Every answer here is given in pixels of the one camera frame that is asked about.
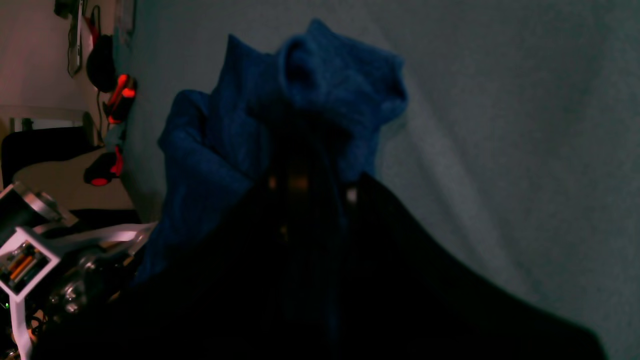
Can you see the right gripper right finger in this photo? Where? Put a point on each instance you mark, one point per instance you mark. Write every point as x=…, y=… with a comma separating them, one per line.
x=398, y=295

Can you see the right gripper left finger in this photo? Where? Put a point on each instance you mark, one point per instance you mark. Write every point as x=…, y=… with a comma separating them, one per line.
x=221, y=300

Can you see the dark blue t-shirt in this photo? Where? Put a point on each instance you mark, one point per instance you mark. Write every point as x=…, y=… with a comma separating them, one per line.
x=216, y=145

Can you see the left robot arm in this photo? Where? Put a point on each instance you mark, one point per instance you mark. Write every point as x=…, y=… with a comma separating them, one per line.
x=96, y=264

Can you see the light blue table cloth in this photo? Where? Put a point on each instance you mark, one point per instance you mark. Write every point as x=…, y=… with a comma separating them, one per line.
x=518, y=150

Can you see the orange black clamp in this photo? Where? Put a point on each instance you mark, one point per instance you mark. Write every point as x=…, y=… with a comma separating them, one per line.
x=117, y=108

